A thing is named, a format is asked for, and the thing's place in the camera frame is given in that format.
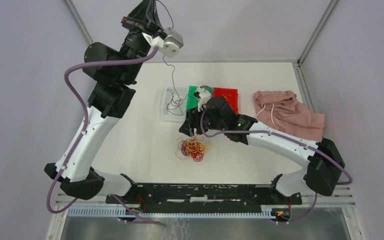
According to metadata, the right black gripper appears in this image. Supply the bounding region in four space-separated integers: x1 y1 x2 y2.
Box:
179 103 226 136

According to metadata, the cable pile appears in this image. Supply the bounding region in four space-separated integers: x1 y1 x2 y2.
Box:
174 134 213 163

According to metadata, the yellow cable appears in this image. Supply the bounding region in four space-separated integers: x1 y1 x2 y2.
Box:
221 93 239 110

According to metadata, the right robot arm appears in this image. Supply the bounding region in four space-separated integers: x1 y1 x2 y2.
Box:
178 97 346 204

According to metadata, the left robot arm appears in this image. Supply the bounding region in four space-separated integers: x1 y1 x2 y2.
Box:
44 0 164 204

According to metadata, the green plastic bin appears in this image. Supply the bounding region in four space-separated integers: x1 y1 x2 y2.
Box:
186 85 199 110

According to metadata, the clear plastic bin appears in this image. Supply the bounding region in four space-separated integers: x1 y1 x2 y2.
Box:
160 85 189 123

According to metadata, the red plastic bin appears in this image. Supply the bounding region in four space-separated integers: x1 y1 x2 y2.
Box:
213 87 239 114

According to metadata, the pink cloth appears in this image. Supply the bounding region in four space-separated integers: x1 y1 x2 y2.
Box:
253 90 326 142

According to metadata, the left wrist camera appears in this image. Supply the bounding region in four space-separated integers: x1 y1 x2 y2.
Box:
151 27 184 59

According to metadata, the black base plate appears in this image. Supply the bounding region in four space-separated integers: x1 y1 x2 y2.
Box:
105 183 303 214

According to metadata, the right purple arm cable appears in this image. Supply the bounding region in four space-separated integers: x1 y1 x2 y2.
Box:
200 85 354 225

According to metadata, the white slotted cable duct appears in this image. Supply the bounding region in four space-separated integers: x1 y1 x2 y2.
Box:
67 206 277 220

